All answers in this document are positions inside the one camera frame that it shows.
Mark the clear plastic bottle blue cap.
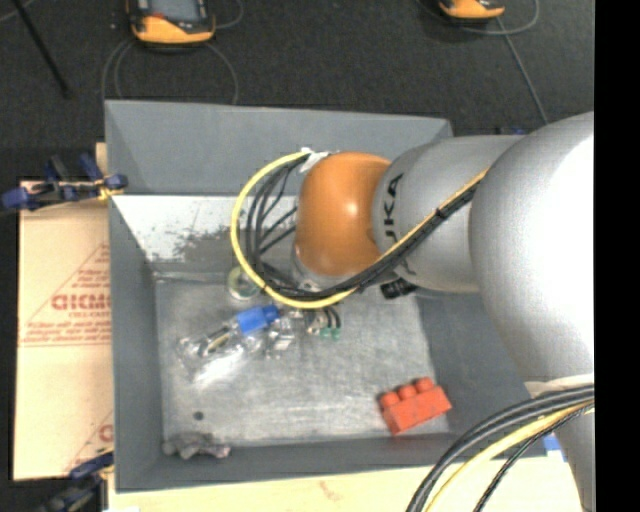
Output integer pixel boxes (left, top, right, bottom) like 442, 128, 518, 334
175, 303, 281, 384

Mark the red toy building brick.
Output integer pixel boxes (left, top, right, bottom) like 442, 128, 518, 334
377, 376, 454, 436

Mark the black cylinder on white bracket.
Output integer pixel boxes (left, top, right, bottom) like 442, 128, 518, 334
378, 276, 420, 302

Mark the clear round glass dish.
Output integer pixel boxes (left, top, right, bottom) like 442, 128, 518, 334
226, 266, 265, 302

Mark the grey metal bin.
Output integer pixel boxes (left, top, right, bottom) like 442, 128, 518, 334
103, 99, 547, 492

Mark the grey crumpled cloth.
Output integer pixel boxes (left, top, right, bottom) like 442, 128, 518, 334
161, 431, 232, 462

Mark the brown cardboard board red print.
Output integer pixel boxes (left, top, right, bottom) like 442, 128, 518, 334
11, 193, 116, 482

